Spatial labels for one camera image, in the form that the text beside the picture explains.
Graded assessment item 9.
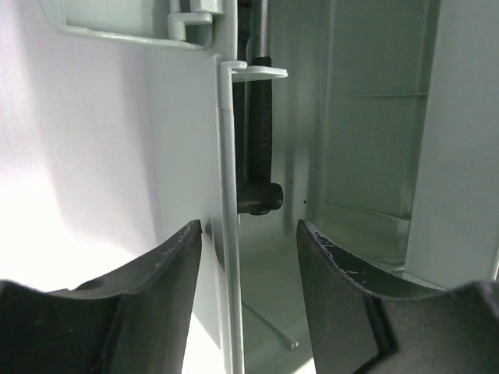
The green plastic tool box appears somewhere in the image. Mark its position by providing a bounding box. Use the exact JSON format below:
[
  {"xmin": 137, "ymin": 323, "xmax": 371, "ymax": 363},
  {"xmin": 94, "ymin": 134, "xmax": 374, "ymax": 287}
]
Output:
[{"xmin": 44, "ymin": 1, "xmax": 498, "ymax": 373}]

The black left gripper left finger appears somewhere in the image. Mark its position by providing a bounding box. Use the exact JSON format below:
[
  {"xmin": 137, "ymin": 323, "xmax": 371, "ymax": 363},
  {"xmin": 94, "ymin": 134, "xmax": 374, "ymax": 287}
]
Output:
[{"xmin": 1, "ymin": 220, "xmax": 202, "ymax": 373}]

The small black claw hammer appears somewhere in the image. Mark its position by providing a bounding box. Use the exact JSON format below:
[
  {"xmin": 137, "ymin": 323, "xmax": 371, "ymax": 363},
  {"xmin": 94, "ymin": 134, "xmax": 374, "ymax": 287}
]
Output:
[{"xmin": 238, "ymin": 1, "xmax": 272, "ymax": 163}]

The black T-handle wrench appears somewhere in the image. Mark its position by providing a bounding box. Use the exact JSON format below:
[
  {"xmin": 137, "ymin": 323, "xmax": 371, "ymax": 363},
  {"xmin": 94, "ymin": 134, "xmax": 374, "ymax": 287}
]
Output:
[{"xmin": 232, "ymin": 80, "xmax": 284, "ymax": 216}]

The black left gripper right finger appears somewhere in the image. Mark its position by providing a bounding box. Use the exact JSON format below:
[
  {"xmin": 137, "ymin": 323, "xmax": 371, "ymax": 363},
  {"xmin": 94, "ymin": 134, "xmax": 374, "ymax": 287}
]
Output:
[{"xmin": 296, "ymin": 221, "xmax": 498, "ymax": 373}]

